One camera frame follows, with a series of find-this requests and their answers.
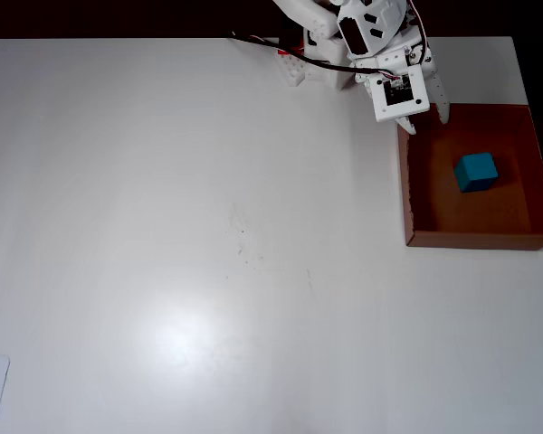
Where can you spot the brown cardboard box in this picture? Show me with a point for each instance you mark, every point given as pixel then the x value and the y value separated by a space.
pixel 479 217

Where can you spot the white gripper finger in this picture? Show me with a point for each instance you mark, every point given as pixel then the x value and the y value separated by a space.
pixel 408 125
pixel 440 97

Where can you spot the white camera board mount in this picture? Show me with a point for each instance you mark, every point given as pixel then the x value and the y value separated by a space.
pixel 400 110

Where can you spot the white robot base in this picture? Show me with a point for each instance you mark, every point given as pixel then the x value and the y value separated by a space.
pixel 294 72

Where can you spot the blue cube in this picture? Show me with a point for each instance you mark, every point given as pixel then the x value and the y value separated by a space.
pixel 477 174

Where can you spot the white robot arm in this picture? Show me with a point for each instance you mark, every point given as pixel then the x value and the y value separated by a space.
pixel 375 27

